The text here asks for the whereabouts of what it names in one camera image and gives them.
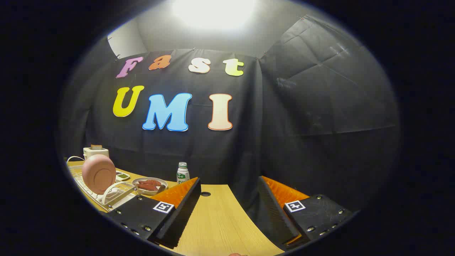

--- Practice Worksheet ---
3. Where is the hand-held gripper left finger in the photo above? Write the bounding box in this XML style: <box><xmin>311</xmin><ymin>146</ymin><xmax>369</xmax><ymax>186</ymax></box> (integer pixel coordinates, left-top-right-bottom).
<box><xmin>106</xmin><ymin>177</ymin><xmax>202</xmax><ymax>249</ymax></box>

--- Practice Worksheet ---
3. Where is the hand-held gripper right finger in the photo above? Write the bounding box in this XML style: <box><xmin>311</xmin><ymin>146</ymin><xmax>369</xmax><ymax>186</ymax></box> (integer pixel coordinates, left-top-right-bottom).
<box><xmin>257</xmin><ymin>176</ymin><xmax>357</xmax><ymax>251</ymax></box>

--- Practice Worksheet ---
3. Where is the small white wire basket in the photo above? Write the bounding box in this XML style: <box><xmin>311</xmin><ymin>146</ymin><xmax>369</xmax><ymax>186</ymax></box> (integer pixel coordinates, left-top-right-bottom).
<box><xmin>103</xmin><ymin>182</ymin><xmax>139</xmax><ymax>211</ymax></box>

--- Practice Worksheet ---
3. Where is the pink plate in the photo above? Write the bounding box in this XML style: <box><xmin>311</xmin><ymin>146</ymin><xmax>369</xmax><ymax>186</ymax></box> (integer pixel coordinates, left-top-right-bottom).
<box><xmin>82</xmin><ymin>154</ymin><xmax>117</xmax><ymax>195</ymax></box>

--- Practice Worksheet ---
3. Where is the white wire dish rack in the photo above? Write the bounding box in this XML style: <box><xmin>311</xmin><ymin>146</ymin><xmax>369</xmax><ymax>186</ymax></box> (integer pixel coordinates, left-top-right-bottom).
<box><xmin>66</xmin><ymin>156</ymin><xmax>139</xmax><ymax>213</ymax></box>

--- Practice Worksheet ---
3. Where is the grey round plate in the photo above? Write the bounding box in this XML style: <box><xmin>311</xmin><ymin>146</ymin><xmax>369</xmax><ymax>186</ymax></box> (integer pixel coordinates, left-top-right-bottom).
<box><xmin>132</xmin><ymin>177</ymin><xmax>168</xmax><ymax>196</ymax></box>

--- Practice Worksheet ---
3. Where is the white drink bottle green label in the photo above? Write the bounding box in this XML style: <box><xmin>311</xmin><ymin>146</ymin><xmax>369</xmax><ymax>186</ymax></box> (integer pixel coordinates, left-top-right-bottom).
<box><xmin>177</xmin><ymin>162</ymin><xmax>190</xmax><ymax>185</ymax></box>

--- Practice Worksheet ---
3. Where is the white toaster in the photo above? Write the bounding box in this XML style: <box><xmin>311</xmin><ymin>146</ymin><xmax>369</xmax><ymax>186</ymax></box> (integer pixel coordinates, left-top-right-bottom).
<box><xmin>83</xmin><ymin>146</ymin><xmax>109</xmax><ymax>160</ymax></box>

